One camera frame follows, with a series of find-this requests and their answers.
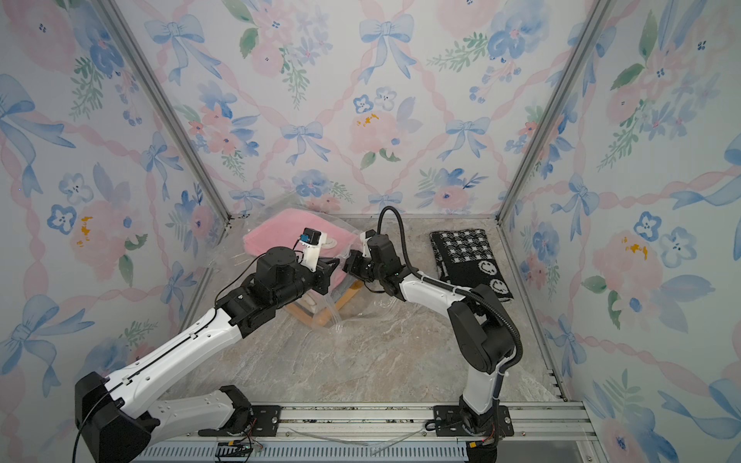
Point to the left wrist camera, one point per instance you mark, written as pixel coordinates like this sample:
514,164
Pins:
311,242

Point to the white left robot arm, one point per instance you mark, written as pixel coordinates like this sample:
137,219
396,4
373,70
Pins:
120,415

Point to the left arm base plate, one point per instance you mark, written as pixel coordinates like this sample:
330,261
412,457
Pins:
256,421

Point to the aluminium corner post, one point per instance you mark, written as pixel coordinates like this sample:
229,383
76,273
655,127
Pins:
113,19
576,60

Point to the black white patterned blanket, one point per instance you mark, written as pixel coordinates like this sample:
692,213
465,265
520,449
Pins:
465,258

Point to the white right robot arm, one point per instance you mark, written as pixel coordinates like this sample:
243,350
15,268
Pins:
486,336

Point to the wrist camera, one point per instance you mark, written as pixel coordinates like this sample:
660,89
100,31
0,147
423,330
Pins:
311,242
364,239

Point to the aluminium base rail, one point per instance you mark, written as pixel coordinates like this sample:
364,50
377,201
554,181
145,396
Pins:
392,432

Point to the pink fluffy blanket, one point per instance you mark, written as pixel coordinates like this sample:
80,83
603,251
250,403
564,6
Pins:
275,244

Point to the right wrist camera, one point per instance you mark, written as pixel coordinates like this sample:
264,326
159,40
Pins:
364,239

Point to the clear plastic vacuum bag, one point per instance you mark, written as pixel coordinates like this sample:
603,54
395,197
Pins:
249,304

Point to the orange cream striped blanket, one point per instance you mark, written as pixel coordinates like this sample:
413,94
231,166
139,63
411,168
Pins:
323,312

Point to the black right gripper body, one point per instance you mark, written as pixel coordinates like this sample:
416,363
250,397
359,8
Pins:
361,267

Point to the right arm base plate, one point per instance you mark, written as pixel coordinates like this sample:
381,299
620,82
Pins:
461,421

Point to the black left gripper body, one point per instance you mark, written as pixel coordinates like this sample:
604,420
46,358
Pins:
317,281

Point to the right aluminium corner post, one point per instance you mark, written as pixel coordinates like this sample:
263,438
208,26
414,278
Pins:
576,60

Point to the left aluminium corner post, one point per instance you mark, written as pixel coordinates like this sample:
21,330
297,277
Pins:
113,19

